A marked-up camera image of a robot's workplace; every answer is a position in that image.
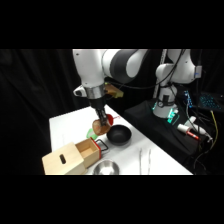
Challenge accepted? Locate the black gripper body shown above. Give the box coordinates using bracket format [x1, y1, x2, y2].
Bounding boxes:
[89, 96, 108, 118]

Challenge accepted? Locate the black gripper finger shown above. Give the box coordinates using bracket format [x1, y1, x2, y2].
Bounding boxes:
[101, 112, 111, 128]
[96, 115, 105, 130]

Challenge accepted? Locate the black bowl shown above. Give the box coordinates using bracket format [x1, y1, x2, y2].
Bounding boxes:
[106, 124, 133, 146]

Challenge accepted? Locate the steel bowl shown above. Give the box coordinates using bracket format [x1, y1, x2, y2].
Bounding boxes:
[92, 159, 120, 176]

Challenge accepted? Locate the wooden drawer with red edge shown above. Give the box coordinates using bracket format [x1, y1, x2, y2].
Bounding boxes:
[74, 137, 101, 169]

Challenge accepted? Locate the black robot stand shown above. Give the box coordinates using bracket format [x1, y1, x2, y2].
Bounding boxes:
[123, 98, 208, 157]

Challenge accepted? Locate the light wooden box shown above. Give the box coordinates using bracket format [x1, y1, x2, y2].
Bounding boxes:
[41, 141, 88, 176]

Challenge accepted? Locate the black curtain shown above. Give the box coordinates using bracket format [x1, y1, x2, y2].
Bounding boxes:
[0, 49, 224, 176]

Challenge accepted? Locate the green lit control box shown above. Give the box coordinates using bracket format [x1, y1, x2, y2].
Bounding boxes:
[167, 109, 180, 125]

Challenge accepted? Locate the white cylinder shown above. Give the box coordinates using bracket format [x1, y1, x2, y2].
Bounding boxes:
[176, 123, 191, 133]

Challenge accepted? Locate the blue lit device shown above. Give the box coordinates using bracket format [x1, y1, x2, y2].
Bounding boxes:
[183, 89, 194, 109]

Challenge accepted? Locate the red marker pen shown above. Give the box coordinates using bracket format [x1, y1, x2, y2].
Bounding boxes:
[186, 130, 200, 141]

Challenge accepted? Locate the tan wrist camera box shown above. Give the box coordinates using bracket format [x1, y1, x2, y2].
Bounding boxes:
[103, 83, 125, 99]

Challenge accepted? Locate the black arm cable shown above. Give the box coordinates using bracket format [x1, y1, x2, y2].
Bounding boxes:
[116, 49, 185, 92]

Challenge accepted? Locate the yellow cable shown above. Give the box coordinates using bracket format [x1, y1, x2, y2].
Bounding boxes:
[210, 109, 220, 141]

